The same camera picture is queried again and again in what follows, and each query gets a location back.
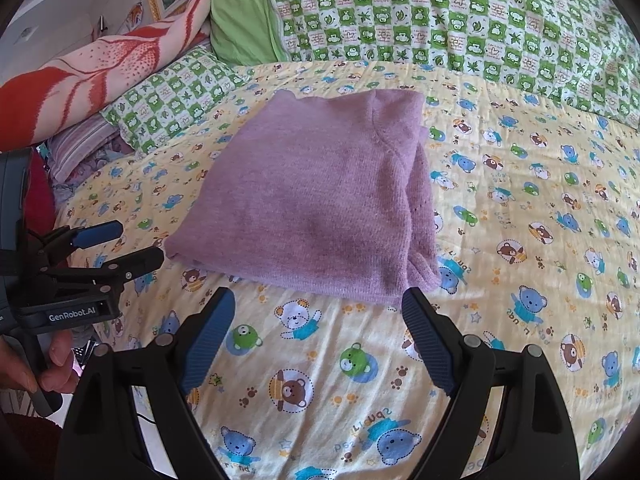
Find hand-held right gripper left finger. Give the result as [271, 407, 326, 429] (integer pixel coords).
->
[52, 287, 236, 480]

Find orange wall sticker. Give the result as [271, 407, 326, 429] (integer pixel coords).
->
[125, 2, 149, 29]

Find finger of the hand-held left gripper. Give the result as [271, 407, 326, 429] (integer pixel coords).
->
[46, 246, 165, 287]
[30, 221, 124, 267]

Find orange red floral blanket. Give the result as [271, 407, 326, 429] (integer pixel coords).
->
[0, 0, 213, 153]

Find person's left hand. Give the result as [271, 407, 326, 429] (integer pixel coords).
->
[0, 330, 81, 396]

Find purple striped cloth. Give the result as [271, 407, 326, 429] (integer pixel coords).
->
[47, 115, 136, 183]

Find red cloth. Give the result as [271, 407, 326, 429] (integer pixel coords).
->
[27, 152, 57, 233]

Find purple knit sweater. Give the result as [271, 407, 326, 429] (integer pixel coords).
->
[164, 87, 442, 307]

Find green checkered pillow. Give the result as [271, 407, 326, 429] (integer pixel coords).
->
[100, 45, 253, 156]

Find plain light green cloth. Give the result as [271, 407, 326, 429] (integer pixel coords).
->
[210, 0, 291, 66]

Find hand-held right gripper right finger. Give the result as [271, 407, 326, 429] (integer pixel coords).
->
[401, 287, 581, 480]

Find green checkered quilt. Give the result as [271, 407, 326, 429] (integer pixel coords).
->
[267, 0, 640, 128]

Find yellow bear-print bed sheet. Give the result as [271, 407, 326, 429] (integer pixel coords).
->
[52, 57, 640, 480]

